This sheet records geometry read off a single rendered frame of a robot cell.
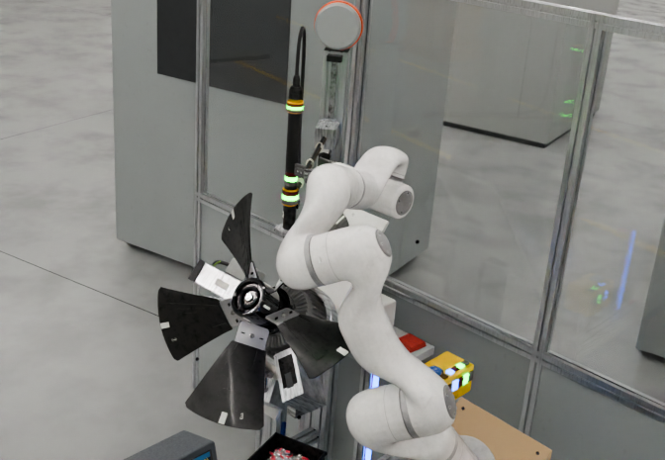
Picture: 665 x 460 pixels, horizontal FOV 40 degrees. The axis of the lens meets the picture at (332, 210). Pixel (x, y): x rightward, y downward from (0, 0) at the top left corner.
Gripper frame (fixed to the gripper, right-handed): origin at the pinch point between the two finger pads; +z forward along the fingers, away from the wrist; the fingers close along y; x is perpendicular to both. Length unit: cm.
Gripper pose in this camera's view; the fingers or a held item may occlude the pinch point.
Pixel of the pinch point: (310, 166)
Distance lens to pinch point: 233.6
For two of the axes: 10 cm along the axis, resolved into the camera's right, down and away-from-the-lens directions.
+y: 6.9, -2.3, 6.9
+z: -7.2, -3.0, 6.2
